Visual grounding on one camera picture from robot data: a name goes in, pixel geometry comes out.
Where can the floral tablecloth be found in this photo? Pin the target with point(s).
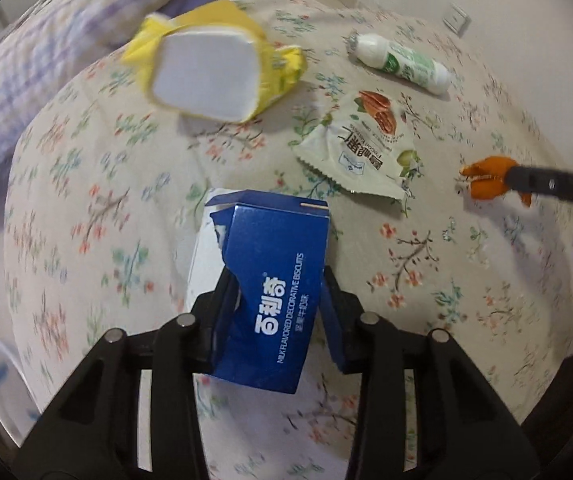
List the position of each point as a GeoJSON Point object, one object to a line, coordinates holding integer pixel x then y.
{"type": "Point", "coordinates": [116, 210]}

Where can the checked blanket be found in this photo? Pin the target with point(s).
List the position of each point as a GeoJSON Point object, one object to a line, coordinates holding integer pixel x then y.
{"type": "Point", "coordinates": [41, 60]}

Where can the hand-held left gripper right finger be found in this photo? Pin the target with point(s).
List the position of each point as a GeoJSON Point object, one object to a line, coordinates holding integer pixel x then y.
{"type": "Point", "coordinates": [346, 330]}

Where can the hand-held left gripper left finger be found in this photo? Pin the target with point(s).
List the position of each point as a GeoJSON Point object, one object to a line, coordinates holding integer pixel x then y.
{"type": "Point", "coordinates": [216, 310]}

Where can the white nut snack wrapper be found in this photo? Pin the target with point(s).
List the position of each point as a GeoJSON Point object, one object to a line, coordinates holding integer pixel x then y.
{"type": "Point", "coordinates": [361, 155]}

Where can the white wall socket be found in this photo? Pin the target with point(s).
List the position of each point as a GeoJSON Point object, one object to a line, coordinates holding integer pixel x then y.
{"type": "Point", "coordinates": [456, 18]}

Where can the white bottle with green label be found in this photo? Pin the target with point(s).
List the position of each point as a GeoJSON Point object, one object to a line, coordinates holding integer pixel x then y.
{"type": "Point", "coordinates": [401, 62]}

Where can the blue biscuit box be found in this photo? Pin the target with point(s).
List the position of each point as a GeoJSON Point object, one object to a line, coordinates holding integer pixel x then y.
{"type": "Point", "coordinates": [271, 285]}

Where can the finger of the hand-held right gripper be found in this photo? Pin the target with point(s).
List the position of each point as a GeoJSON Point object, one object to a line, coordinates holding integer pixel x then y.
{"type": "Point", "coordinates": [556, 185]}

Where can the yellow paper carton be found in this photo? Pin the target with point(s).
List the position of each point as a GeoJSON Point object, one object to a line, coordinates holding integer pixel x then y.
{"type": "Point", "coordinates": [206, 70]}

